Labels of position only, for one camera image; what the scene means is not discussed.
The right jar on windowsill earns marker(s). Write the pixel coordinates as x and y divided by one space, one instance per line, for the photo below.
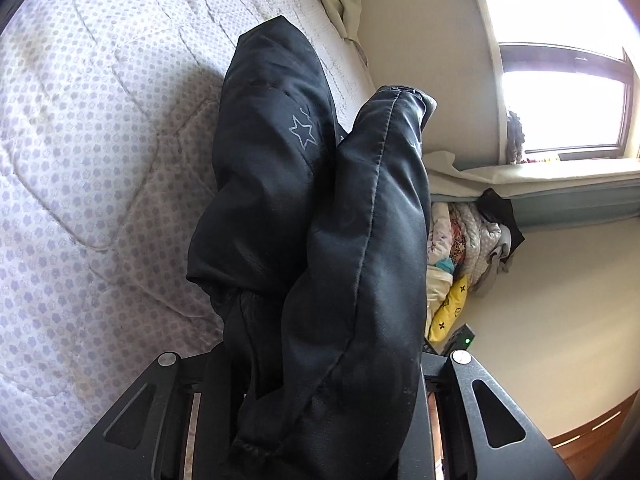
514 139

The yellow patterned pillow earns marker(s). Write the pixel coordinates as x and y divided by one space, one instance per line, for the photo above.
449 310

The brown window frame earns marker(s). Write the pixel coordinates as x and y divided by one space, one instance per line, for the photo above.
573 103

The black garment on pile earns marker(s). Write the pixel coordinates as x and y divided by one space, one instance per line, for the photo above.
497 209

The pile of folded bedding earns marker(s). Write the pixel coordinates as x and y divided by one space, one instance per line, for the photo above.
461 242

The white quilted mattress cover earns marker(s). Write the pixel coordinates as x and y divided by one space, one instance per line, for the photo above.
108 111

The black padded jacket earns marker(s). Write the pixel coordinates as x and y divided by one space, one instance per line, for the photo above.
313 253

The beige right curtain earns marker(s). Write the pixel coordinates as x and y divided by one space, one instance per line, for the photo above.
537 206

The white windowsill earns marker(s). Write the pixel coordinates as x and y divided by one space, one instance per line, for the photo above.
570 170

